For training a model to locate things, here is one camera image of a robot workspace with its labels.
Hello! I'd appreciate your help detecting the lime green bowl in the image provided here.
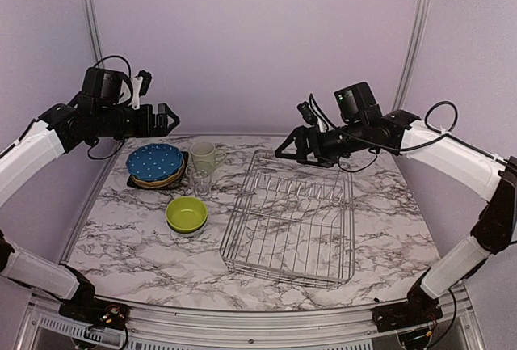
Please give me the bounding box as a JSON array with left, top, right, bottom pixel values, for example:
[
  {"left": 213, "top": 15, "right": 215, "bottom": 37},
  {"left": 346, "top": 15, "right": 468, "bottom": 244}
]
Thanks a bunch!
[{"left": 166, "top": 196, "right": 208, "bottom": 234}]

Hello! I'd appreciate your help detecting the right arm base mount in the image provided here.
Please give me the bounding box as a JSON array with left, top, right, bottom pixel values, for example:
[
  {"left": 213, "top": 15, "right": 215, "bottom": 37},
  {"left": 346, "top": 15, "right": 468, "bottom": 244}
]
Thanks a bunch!
[{"left": 372, "top": 298, "right": 443, "bottom": 332}]

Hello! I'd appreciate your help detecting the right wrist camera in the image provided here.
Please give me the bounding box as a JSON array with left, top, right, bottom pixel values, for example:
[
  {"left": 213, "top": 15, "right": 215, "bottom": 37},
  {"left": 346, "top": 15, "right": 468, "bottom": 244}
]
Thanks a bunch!
[{"left": 296, "top": 101, "right": 329, "bottom": 133}]

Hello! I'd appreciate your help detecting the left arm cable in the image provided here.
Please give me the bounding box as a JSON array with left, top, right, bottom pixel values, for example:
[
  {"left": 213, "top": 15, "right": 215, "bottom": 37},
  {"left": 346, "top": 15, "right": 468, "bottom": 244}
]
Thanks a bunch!
[{"left": 86, "top": 55, "right": 135, "bottom": 161}]

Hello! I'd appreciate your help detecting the black floral square plate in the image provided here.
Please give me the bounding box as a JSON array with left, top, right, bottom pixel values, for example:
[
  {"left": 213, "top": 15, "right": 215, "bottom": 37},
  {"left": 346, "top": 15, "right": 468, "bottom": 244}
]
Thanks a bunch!
[{"left": 126, "top": 151, "right": 190, "bottom": 191}]

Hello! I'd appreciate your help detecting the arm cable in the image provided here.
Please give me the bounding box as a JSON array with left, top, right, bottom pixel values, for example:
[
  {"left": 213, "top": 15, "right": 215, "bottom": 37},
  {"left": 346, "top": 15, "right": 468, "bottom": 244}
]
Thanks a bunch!
[
  {"left": 308, "top": 92, "right": 460, "bottom": 173},
  {"left": 86, "top": 55, "right": 135, "bottom": 161}
]

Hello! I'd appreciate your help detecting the yellow dotted plate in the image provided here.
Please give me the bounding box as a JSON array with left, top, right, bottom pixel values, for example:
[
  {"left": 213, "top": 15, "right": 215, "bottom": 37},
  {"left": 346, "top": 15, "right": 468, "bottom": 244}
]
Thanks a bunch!
[{"left": 128, "top": 165, "right": 185, "bottom": 189}]

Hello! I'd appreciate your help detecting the left aluminium frame post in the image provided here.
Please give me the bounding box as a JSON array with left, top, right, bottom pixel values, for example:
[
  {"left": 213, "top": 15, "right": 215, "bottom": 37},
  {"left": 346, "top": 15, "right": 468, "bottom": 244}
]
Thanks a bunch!
[{"left": 81, "top": 0, "right": 103, "bottom": 62}]

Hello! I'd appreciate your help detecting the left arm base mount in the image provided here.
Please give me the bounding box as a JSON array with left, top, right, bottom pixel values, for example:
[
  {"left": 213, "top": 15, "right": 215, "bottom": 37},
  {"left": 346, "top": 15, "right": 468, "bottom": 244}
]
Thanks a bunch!
[{"left": 59, "top": 297, "right": 129, "bottom": 331}]

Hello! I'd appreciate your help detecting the pale green mug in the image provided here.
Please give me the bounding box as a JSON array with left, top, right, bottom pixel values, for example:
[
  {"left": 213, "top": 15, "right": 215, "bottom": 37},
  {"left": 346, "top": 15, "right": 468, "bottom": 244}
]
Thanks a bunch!
[{"left": 189, "top": 141, "right": 227, "bottom": 170}]

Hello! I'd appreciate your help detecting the blue dotted plate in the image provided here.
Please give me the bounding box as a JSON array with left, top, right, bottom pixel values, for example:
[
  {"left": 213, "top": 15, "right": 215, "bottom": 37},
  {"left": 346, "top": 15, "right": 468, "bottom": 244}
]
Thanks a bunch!
[{"left": 125, "top": 144, "right": 184, "bottom": 182}]

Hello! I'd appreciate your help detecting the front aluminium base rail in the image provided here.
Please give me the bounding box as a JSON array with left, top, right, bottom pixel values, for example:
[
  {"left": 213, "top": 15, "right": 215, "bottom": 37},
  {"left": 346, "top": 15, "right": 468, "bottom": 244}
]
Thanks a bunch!
[{"left": 14, "top": 287, "right": 485, "bottom": 349}]

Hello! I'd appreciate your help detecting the wire dish rack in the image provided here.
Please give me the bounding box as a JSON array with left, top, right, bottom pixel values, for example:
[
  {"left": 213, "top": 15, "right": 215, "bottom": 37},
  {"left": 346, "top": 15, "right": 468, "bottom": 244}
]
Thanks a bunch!
[{"left": 220, "top": 150, "right": 355, "bottom": 289}]

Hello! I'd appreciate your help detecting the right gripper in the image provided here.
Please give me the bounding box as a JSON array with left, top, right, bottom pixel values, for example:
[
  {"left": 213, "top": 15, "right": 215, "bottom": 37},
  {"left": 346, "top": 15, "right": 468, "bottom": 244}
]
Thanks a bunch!
[{"left": 276, "top": 119, "right": 369, "bottom": 167}]

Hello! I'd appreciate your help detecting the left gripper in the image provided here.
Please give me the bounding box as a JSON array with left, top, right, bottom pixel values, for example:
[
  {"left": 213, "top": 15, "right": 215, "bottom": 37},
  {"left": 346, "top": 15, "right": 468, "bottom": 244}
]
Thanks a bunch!
[{"left": 94, "top": 101, "right": 179, "bottom": 137}]

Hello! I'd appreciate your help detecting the white striped bowl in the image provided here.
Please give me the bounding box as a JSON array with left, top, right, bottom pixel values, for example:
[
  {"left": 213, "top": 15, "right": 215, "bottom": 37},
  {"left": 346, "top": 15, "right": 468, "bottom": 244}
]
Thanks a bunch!
[{"left": 167, "top": 220, "right": 208, "bottom": 238}]

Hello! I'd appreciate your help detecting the clear glass cup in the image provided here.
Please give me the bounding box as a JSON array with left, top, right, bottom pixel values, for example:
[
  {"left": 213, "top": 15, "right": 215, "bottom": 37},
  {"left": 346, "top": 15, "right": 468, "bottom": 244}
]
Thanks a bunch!
[{"left": 186, "top": 161, "right": 214, "bottom": 197}]

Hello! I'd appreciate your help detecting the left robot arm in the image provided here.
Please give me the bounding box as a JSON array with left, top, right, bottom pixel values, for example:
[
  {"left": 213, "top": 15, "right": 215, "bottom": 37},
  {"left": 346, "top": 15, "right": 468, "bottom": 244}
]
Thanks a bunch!
[{"left": 1, "top": 65, "right": 180, "bottom": 322}]

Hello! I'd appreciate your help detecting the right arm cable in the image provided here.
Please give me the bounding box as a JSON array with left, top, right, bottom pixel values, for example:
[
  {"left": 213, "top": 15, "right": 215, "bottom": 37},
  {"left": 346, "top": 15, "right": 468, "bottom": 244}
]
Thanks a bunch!
[{"left": 308, "top": 92, "right": 460, "bottom": 173}]

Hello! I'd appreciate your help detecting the aluminium frame post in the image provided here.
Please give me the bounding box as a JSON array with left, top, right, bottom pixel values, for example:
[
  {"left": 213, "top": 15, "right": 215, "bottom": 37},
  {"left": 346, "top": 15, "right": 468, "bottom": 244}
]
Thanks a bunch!
[
  {"left": 393, "top": 0, "right": 431, "bottom": 110},
  {"left": 81, "top": 0, "right": 103, "bottom": 62}
]

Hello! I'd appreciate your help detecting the right aluminium frame post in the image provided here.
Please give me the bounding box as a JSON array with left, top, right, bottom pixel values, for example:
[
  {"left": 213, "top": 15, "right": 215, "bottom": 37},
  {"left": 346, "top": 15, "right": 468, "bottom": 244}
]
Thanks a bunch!
[{"left": 393, "top": 0, "right": 431, "bottom": 110}]

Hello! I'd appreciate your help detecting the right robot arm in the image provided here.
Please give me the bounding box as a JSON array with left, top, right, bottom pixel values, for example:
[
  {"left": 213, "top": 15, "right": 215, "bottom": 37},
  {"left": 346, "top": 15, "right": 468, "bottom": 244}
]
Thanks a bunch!
[{"left": 275, "top": 82, "right": 516, "bottom": 332}]

